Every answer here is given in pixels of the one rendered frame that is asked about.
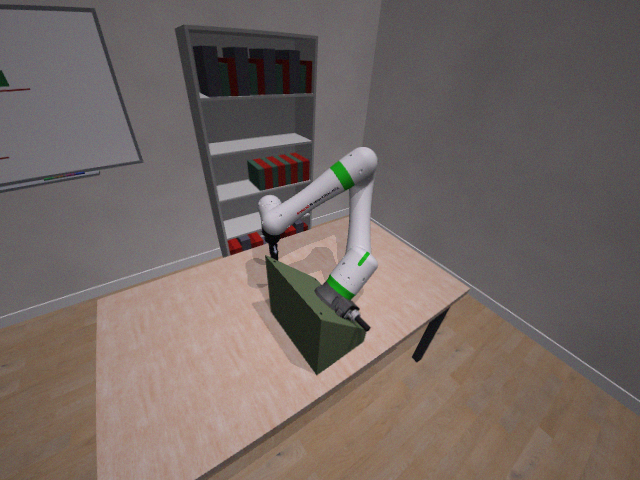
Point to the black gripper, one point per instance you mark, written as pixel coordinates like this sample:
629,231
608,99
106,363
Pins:
273,248

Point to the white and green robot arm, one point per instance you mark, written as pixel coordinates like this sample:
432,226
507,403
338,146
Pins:
358,265

